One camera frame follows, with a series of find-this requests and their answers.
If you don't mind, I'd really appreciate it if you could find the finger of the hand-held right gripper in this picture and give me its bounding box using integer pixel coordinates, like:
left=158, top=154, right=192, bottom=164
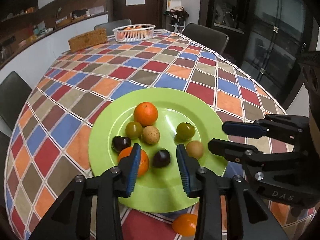
left=222, top=114, right=309, bottom=145
left=208, top=139, right=299, bottom=172

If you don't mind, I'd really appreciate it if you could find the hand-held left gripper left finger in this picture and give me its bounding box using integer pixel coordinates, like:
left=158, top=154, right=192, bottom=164
left=27, top=144, right=142, bottom=240

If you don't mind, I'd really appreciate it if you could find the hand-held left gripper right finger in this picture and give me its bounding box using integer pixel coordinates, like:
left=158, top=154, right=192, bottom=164
left=176, top=144, right=290, bottom=240

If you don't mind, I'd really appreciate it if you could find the small orange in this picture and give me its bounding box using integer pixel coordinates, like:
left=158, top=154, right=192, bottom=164
left=172, top=214, right=198, bottom=237
left=117, top=147, right=150, bottom=178

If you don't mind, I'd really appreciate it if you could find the brown round fruit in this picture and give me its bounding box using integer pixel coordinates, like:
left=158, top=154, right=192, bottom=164
left=142, top=126, right=160, bottom=145
left=186, top=140, right=204, bottom=160

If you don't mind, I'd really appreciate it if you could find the dark purple plum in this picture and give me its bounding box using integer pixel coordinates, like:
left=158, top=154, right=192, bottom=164
left=111, top=136, right=132, bottom=153
left=152, top=149, right=171, bottom=168

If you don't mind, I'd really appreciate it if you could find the green plate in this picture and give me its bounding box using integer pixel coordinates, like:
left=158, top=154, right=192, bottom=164
left=88, top=87, right=229, bottom=213

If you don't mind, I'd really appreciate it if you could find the green plum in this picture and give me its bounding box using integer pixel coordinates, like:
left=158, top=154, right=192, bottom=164
left=125, top=121, right=143, bottom=139
left=176, top=122, right=196, bottom=141

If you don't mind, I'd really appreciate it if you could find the large orange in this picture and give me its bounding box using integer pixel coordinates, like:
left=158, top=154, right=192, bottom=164
left=133, top=102, right=159, bottom=127

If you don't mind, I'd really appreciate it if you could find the dark grey dining chair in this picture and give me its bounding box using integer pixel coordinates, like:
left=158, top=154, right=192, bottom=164
left=94, top=19, right=132, bottom=31
left=0, top=71, right=33, bottom=130
left=182, top=23, right=229, bottom=55

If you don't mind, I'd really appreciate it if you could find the glass sliding door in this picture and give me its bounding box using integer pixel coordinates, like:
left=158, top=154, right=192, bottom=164
left=240, top=0, right=308, bottom=100

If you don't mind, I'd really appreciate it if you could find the rack with dark bags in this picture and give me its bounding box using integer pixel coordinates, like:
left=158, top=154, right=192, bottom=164
left=164, top=6, right=190, bottom=33

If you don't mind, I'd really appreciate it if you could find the white plastic basket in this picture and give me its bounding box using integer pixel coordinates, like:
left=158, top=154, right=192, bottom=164
left=112, top=24, right=156, bottom=42

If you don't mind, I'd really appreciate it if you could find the brown wooden box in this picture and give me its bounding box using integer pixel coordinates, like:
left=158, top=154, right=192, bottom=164
left=68, top=28, right=107, bottom=53

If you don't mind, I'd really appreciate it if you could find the dark brown door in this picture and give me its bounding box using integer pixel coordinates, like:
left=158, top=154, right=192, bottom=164
left=110, top=0, right=167, bottom=29

